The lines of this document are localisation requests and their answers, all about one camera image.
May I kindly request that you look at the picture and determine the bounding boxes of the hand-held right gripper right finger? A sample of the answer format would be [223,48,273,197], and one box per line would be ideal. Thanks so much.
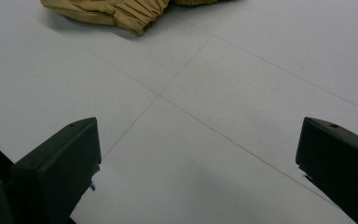
[295,117,358,224]

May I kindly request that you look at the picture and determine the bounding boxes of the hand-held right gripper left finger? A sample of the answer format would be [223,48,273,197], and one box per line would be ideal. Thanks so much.
[10,117,103,224]

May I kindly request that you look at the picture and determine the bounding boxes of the tan pants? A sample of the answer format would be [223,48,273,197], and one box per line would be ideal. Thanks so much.
[40,0,241,37]

